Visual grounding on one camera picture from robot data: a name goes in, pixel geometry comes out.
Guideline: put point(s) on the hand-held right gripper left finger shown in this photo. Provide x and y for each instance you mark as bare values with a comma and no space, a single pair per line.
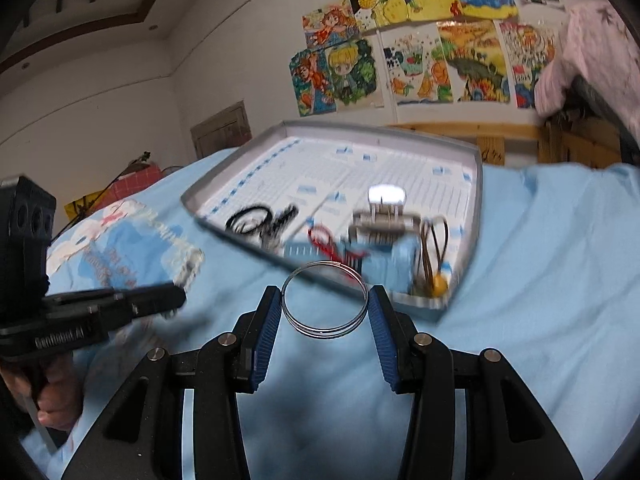
267,330

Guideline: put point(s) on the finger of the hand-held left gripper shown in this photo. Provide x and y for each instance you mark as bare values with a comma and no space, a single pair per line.
155,299

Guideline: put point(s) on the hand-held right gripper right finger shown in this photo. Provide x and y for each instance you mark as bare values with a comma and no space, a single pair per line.
384,340

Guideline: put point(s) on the thin silver bangles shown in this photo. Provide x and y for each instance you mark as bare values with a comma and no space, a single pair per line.
287,310

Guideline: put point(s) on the beige claw clip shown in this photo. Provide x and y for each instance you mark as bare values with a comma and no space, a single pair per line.
382,225

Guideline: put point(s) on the grey box lid tray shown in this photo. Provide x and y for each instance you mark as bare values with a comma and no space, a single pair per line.
350,170

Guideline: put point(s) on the person's left hand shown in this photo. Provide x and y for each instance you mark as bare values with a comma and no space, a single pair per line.
62,400

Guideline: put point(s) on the yellow board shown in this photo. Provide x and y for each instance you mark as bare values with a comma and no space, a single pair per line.
85,206

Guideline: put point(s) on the red checkered box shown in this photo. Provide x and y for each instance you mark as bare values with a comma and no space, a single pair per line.
135,182

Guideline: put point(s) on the light blue printed blanket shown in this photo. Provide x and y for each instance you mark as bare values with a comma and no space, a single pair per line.
525,285

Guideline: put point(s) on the wooden headboard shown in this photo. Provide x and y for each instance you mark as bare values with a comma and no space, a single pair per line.
510,137

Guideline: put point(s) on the pink cloth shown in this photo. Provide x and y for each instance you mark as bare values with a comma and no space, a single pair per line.
590,60

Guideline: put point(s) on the group of colourful wall drawings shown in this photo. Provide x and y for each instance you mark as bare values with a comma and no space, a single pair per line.
425,35

